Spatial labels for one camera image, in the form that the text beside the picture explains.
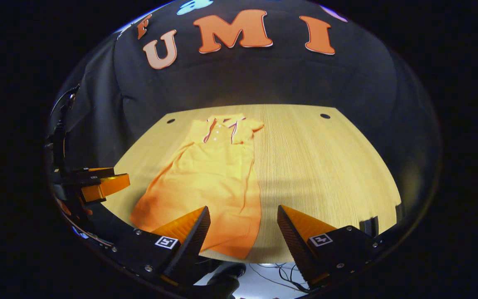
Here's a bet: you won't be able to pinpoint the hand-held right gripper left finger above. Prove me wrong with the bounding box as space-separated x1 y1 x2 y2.
112 206 211 287

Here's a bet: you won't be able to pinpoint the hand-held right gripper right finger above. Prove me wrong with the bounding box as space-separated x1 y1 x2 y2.
277 205 383 290

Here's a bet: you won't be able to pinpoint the black floor cables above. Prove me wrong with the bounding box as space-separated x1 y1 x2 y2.
247 262 308 292

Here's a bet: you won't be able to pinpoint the dark rounded object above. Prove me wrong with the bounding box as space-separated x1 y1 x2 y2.
195 260 246 299

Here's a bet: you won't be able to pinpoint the orange polo T-shirt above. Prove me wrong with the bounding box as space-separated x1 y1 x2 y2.
130 113 264 260

